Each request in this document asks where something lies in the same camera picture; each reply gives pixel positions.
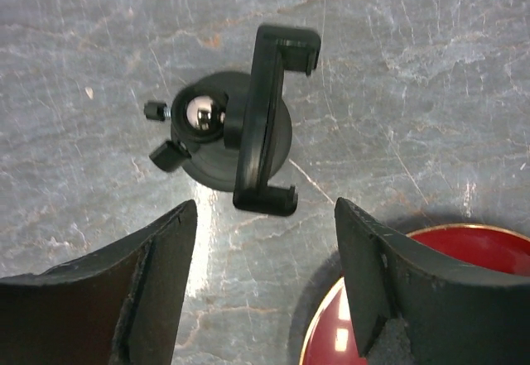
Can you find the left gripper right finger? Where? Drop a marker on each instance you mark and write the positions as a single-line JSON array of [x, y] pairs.
[[454, 312]]

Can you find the red round plate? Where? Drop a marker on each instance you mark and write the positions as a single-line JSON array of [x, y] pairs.
[[330, 336]]

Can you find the black clamp phone stand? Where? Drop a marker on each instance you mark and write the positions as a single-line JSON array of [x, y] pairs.
[[231, 131]]

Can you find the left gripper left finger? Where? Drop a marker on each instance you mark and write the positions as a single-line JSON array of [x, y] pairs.
[[120, 304]]

